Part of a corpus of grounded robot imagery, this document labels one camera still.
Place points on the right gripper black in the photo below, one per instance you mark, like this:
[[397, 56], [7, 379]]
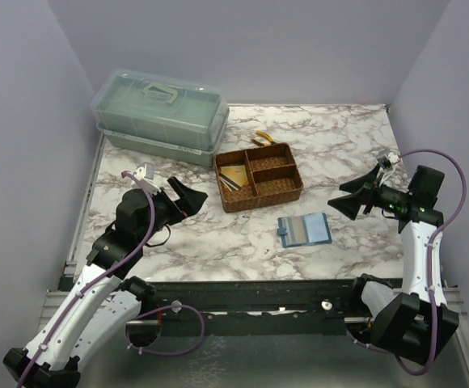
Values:
[[370, 196]]

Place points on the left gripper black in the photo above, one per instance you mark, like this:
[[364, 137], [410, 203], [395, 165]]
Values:
[[174, 202]]

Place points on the blue leather card holder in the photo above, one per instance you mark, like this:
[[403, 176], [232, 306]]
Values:
[[306, 230]]

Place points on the gold credit card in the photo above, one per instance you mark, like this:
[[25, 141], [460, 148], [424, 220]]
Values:
[[296, 231], [233, 177]]

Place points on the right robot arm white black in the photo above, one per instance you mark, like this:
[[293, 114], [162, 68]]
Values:
[[415, 323]]

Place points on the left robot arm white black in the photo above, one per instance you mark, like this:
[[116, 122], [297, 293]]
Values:
[[103, 298]]

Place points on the brown woven divided basket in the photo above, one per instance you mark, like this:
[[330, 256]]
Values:
[[272, 177]]

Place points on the green plastic storage box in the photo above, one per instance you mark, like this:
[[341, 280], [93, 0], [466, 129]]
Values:
[[160, 116]]

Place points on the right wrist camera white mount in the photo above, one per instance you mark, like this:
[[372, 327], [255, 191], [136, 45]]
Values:
[[387, 160]]

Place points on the yellow handled pliers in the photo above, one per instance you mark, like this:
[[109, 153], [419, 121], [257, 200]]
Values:
[[262, 139]]

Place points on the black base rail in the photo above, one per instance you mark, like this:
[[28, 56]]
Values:
[[230, 308]]

